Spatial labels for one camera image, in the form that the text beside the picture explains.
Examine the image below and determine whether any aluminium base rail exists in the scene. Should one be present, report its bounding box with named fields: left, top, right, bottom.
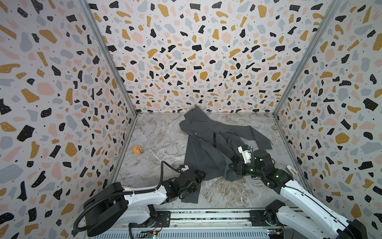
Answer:
left=89, top=207, right=335, bottom=239

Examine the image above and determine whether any pink yellow small toy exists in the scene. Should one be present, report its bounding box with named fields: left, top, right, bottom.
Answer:
left=133, top=145, right=143, bottom=155

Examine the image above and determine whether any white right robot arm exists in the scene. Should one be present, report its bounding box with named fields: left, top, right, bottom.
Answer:
left=229, top=145, right=368, bottom=239

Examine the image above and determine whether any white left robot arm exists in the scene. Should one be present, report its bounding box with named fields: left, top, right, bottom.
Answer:
left=73, top=169, right=205, bottom=237

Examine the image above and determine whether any corner aluminium post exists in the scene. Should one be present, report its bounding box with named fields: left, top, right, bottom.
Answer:
left=273, top=0, right=342, bottom=118
left=78, top=0, right=137, bottom=119

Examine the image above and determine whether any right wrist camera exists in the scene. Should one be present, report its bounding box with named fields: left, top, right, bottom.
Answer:
left=238, top=145, right=252, bottom=164

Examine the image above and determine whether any dark grey zip jacket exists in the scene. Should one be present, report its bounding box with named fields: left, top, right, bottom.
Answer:
left=178, top=106, right=273, bottom=204

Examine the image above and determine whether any right corner aluminium post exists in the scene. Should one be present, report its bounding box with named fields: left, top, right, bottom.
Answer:
left=273, top=0, right=342, bottom=118

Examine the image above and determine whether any small white clip object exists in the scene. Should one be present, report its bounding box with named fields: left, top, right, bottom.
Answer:
left=286, top=165, right=298, bottom=177

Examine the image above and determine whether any left corner aluminium post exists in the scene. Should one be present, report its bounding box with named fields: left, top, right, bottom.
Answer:
left=78, top=0, right=137, bottom=119

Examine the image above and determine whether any black corrugated cable hose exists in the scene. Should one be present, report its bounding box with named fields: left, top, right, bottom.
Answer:
left=71, top=160, right=180, bottom=237

